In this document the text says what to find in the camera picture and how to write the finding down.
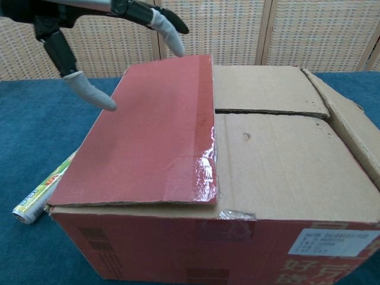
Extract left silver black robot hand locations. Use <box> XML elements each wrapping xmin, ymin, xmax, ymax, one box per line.
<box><xmin>0</xmin><ymin>0</ymin><xmax>190</xmax><ymax>112</ymax></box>

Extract red printed cardboard box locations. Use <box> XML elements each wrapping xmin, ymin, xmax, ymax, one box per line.
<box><xmin>47</xmin><ymin>54</ymin><xmax>380</xmax><ymax>285</ymax></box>

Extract green white plastic wrap roll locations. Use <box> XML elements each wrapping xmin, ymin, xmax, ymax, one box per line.
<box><xmin>11</xmin><ymin>151</ymin><xmax>78</xmax><ymax>226</ymax></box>

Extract woven rattan folding screen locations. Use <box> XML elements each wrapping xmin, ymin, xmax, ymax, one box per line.
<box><xmin>0</xmin><ymin>0</ymin><xmax>380</xmax><ymax>82</ymax></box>

